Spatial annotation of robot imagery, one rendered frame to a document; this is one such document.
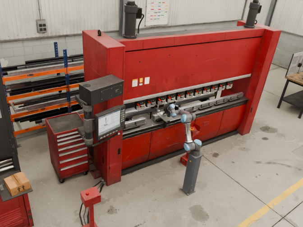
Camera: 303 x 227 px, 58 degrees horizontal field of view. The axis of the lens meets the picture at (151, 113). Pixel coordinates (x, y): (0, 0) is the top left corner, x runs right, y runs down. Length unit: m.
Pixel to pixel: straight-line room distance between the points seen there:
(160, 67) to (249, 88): 2.39
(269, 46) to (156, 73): 2.38
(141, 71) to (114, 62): 0.64
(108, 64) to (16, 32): 4.33
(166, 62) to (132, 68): 0.59
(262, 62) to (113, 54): 3.21
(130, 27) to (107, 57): 0.60
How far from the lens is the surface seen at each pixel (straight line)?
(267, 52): 5.68
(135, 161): 4.79
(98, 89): 3.20
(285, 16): 11.48
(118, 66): 3.59
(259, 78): 5.83
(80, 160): 4.58
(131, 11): 3.79
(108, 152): 4.21
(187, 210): 4.45
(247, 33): 5.34
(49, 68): 5.20
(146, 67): 4.08
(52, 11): 7.69
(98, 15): 8.16
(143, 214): 4.31
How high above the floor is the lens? 3.31
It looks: 30 degrees down
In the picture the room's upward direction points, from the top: 5 degrees clockwise
